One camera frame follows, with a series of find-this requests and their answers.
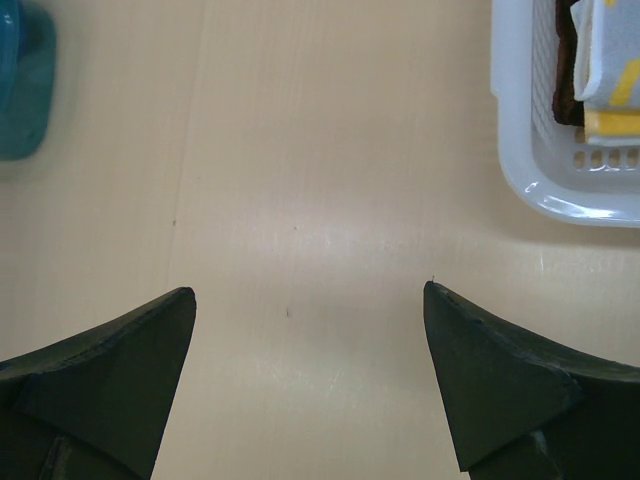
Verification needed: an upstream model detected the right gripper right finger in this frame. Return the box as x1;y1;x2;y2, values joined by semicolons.
423;282;639;473

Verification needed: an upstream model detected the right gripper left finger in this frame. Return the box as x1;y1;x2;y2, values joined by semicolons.
1;287;196;479

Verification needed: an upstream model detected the brown towel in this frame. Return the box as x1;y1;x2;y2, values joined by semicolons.
552;0;584;127

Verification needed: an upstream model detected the yellow white towel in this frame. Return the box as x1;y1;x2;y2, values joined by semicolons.
571;0;639;148

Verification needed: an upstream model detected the white plastic basket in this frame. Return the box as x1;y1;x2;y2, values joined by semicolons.
491;0;639;228

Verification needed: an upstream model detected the teal plastic bin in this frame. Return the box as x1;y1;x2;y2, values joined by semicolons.
1;0;57;161

